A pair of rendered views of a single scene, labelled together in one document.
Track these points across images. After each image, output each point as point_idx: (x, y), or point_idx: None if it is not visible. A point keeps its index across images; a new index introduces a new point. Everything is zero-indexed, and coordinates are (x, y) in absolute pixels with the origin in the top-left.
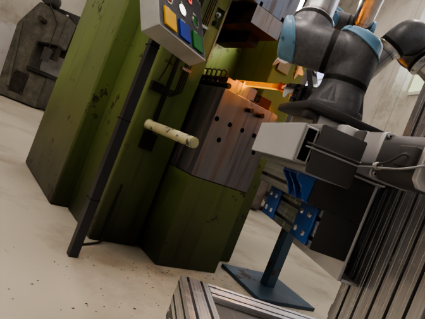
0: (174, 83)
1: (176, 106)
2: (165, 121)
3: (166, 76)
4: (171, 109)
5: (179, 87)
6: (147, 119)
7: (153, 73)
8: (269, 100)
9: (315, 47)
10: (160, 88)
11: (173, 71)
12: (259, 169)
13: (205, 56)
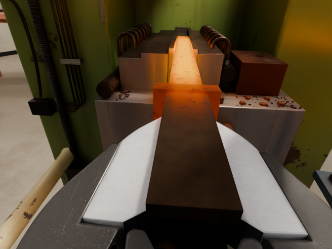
0: (69, 89)
1: (94, 120)
2: (91, 143)
3: (50, 84)
4: (89, 126)
5: (82, 92)
6: (62, 148)
7: (30, 87)
8: (276, 66)
9: None
10: (45, 108)
11: (49, 75)
12: (304, 168)
13: (94, 13)
